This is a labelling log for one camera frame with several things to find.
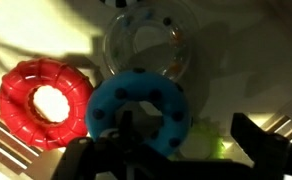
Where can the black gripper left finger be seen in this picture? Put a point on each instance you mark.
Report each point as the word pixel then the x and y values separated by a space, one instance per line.
pixel 117 152

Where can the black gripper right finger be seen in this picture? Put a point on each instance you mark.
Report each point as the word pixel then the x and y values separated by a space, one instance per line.
pixel 270 152

